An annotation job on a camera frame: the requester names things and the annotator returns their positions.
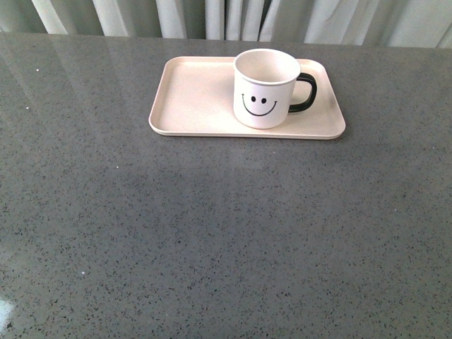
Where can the white smiley face mug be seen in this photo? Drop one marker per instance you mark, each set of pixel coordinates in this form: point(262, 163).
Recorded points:
point(264, 83)

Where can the cream rectangular tray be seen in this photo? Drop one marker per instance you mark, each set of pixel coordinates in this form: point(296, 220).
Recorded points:
point(194, 98)

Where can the grey-white pleated curtain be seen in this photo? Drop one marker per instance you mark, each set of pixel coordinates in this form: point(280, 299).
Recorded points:
point(352, 22)

